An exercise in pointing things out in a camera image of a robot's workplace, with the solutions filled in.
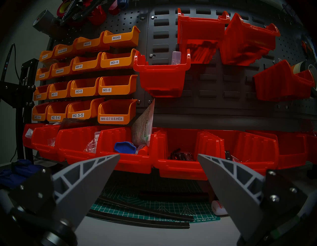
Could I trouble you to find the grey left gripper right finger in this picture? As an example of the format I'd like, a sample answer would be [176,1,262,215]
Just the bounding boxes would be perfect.
[198,154,308,246]

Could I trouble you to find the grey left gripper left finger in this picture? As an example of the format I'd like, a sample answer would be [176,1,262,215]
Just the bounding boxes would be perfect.
[10,154,121,246]

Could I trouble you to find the small white red object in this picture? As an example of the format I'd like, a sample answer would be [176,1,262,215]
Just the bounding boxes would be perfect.
[211,200,228,215]

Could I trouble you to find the red plastic storage bin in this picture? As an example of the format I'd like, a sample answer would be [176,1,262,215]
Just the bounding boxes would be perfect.
[133,49,191,98]
[253,60,315,101]
[96,127,155,174]
[151,128,223,181]
[220,13,281,66]
[31,125,61,160]
[304,133,317,164]
[22,123,37,149]
[198,130,280,175]
[248,130,309,170]
[177,8,231,64]
[56,126,104,164]

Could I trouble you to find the clear plastic bag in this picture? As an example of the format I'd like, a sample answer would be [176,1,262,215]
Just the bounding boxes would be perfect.
[84,138,99,153]

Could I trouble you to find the blue plastic cap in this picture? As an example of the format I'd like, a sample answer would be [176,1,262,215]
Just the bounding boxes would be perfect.
[114,141,137,154]

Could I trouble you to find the black tools in bin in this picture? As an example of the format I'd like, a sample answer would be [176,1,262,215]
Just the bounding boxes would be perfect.
[170,148,195,161]

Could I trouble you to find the blue clamp pile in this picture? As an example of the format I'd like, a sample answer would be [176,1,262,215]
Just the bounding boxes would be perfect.
[0,159,44,189]

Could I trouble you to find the green cutting mat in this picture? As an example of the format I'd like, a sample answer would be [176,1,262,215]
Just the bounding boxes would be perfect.
[85,169,221,223]

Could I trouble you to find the orange-yellow bin M2.5-6 label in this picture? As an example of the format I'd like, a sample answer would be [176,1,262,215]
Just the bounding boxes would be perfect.
[47,101,75,122]

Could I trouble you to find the orange-yellow bin M2.5-5 label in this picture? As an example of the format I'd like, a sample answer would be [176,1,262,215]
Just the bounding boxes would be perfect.
[67,97,105,120]

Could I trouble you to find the orange-yellow bin M2.5-8 label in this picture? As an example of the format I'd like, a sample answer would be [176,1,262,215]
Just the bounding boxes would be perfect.
[32,103,52,121]

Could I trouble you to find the orange-yellow bin M4-0.7 HEX label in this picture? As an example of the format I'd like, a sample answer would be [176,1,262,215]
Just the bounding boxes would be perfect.
[98,99,137,125]

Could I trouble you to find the folded paper manual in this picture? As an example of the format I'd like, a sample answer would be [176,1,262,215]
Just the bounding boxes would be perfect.
[131,99,156,147]

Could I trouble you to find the orange-yellow bin M3-12 label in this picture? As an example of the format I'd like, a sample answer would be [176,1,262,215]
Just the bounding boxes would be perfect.
[48,81,73,99]

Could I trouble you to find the orange-yellow bin M3-8 label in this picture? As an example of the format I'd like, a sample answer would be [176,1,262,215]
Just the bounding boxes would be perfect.
[70,77,101,97]

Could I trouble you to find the orange-yellow bin M3-16 label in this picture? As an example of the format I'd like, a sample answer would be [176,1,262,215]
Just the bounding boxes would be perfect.
[33,84,51,101]

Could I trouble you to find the orange-yellow bin M3-6 label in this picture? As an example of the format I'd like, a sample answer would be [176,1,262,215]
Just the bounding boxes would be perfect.
[98,74,138,96]

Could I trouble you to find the black metal stand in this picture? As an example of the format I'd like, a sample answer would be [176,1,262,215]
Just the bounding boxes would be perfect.
[0,43,40,164]

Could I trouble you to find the orange-yellow bin M4X4X6 label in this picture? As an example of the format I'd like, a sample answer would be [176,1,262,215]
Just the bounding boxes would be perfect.
[51,59,75,77]

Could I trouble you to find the orange-yellow bin M4X6X6 label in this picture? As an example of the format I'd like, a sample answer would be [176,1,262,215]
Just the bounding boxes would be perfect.
[35,65,53,81]

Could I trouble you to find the orange-yellow bin M4-6 label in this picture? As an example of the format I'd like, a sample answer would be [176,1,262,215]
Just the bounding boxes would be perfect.
[72,52,103,72]

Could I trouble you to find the orange-yellow bin M3-4 label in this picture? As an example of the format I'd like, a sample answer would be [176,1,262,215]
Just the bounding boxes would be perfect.
[100,48,139,69]

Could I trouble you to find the orange-yellow bin M3X5X4 label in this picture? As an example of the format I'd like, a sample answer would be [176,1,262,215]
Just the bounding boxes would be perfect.
[39,46,58,62]

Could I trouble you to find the orange-yellow bin M3X8 BAD label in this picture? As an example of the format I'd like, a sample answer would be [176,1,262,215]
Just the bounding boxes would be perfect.
[54,38,79,59]

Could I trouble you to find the stacked tape rolls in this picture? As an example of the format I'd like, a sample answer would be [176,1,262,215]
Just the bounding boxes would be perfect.
[292,61,317,98]

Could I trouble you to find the orange-yellow bin M3X6 label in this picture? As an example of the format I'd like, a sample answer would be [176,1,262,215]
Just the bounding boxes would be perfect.
[103,26,140,48]

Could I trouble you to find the red white hanging tool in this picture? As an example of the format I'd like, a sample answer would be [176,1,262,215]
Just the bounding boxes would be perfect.
[87,5,107,25]

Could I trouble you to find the black hanging pliers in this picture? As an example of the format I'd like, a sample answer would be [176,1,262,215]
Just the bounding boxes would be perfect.
[59,0,104,25]

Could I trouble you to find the red tape roll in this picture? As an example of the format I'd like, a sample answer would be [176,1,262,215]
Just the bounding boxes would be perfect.
[56,0,75,18]

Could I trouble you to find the long black cable tie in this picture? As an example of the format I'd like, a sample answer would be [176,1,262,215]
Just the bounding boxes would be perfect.
[87,210,190,229]
[99,196,194,221]

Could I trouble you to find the grey duct tape roll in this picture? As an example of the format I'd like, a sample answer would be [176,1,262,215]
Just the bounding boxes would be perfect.
[33,9,61,32]

